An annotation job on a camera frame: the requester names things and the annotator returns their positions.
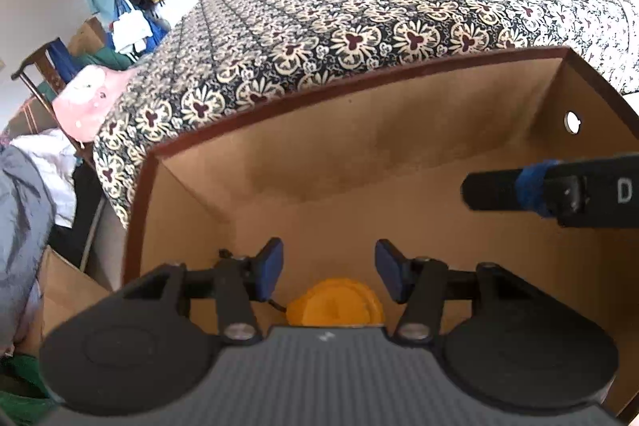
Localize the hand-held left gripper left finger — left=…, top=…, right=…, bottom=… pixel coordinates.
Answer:
left=119, top=237, right=284, bottom=348

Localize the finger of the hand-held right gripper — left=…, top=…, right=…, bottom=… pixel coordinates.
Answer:
left=462, top=160, right=560, bottom=217

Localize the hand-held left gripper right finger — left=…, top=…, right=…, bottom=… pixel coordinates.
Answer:
left=375, top=239, right=531, bottom=348

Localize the orange plastic container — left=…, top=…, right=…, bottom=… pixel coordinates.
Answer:
left=286, top=277, right=386, bottom=328

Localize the brown cardboard box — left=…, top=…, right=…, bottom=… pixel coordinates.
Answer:
left=122, top=47, right=639, bottom=417

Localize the plain cardboard box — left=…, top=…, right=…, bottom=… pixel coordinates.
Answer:
left=15, top=246, right=113, bottom=357

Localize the bed with patterned cover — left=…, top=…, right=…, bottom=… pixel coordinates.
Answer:
left=92, top=0, right=639, bottom=227

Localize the white cloth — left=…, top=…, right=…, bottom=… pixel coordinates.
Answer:
left=10, top=129, right=83, bottom=227

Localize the grey jacket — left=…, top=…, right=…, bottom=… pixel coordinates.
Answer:
left=0, top=145, right=57, bottom=352

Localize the pink cushion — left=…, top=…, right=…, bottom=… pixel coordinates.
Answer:
left=51, top=65, right=138, bottom=145

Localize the dark green cloth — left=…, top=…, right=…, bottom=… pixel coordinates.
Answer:
left=97, top=47, right=133, bottom=70

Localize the green box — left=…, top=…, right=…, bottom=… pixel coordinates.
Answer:
left=0, top=353, right=61, bottom=412

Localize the white garment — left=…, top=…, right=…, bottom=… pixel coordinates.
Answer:
left=110, top=12, right=151, bottom=55

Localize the white storage box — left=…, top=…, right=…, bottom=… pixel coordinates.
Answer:
left=152, top=0, right=200, bottom=30

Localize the plaid cloth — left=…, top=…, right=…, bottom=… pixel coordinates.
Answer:
left=0, top=99, right=56, bottom=142

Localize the tan cardboard box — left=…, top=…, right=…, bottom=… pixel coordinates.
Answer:
left=67, top=18, right=108, bottom=57

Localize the blue cloth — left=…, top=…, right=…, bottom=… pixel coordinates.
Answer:
left=47, top=38, right=75, bottom=82

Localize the dark wooden chair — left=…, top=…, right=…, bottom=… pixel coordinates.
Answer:
left=11, top=38, right=108, bottom=272

